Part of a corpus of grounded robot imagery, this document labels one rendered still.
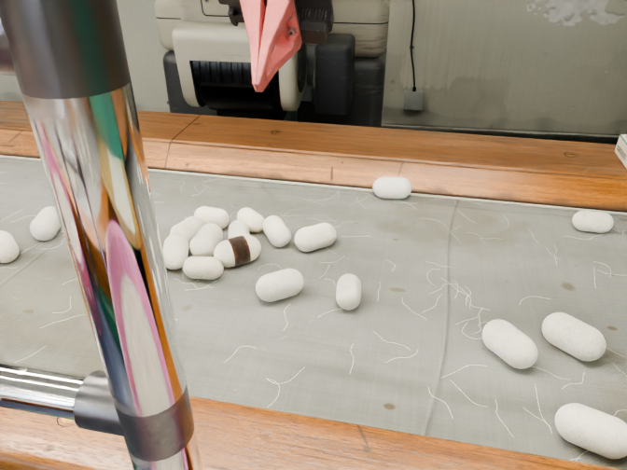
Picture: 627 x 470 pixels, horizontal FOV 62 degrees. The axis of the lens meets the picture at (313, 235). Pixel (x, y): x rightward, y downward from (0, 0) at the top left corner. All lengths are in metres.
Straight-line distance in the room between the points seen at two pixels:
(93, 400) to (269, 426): 0.11
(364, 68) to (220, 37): 0.40
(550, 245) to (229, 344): 0.28
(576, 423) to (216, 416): 0.18
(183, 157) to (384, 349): 0.34
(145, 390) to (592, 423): 0.23
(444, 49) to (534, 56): 0.37
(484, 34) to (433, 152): 1.90
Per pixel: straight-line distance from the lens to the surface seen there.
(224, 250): 0.41
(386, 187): 0.51
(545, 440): 0.33
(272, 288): 0.37
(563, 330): 0.37
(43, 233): 0.49
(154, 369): 0.16
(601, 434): 0.32
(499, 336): 0.35
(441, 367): 0.35
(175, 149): 0.60
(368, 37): 1.25
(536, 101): 2.57
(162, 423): 0.18
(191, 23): 1.04
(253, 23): 0.49
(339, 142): 0.58
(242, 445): 0.27
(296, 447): 0.27
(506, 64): 2.50
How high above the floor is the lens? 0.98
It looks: 32 degrees down
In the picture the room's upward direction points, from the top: straight up
